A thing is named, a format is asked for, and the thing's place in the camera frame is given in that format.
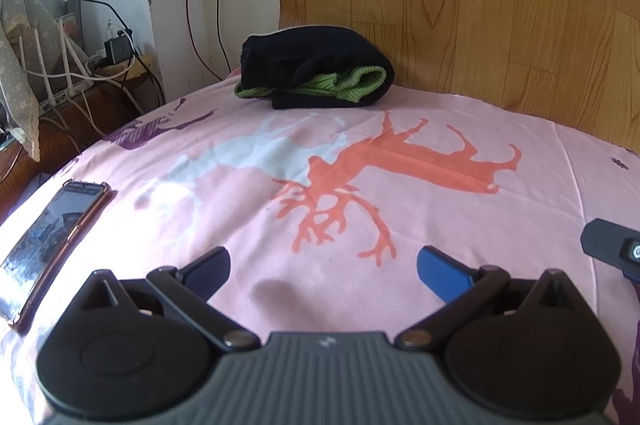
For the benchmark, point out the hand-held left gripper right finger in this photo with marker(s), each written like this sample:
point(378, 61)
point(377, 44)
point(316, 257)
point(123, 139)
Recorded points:
point(440, 270)

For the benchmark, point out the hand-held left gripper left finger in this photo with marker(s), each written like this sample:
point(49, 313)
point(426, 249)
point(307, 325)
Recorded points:
point(210, 270)

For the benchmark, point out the green navy white knit sweater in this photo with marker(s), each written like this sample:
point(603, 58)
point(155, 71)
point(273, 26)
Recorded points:
point(300, 60)

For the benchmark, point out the pink printed bedsheet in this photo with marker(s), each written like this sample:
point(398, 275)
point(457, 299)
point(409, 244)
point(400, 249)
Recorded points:
point(450, 230)

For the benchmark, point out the smartphone in clear case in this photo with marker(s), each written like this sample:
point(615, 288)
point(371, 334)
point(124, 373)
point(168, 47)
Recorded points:
point(50, 235)

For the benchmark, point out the black power adapter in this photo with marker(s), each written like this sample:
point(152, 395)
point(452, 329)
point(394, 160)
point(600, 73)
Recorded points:
point(116, 47)

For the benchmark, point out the white router with antennas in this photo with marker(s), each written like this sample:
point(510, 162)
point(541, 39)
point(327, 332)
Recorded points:
point(62, 75)

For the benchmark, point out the wooden headboard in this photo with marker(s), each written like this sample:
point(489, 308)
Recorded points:
point(500, 5)

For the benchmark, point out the grey floral cloth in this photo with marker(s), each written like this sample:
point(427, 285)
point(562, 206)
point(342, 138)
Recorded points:
point(20, 55)

